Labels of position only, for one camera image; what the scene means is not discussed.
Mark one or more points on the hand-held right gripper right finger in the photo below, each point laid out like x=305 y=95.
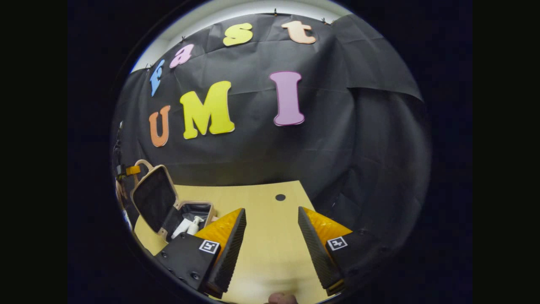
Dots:
x=314 y=249

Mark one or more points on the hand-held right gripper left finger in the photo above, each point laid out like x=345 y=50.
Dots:
x=230 y=253

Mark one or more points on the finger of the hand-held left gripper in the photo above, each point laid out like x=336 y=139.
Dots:
x=133 y=170

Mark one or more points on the beige scalloped suitcase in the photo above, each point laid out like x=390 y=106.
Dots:
x=154 y=198

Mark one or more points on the white pump bottle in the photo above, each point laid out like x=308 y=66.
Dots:
x=195 y=226

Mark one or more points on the white cone-shaped tube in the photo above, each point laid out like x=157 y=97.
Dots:
x=180 y=228

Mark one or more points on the black table grommet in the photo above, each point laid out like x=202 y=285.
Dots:
x=280 y=197

